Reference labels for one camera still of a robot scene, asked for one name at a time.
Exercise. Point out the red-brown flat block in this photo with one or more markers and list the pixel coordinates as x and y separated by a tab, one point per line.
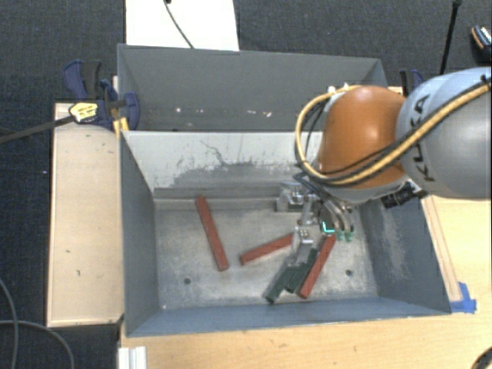
317	267
211	233
265	250

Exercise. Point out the black cylinder on white bracket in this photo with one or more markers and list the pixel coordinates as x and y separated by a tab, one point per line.
399	198

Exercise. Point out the dark green flat block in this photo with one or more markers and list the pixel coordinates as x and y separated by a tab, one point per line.
301	275
278	284

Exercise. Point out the grey metal bin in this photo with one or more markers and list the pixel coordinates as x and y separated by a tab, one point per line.
230	90

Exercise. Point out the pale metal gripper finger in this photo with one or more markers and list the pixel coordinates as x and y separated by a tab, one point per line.
301	244
312	256

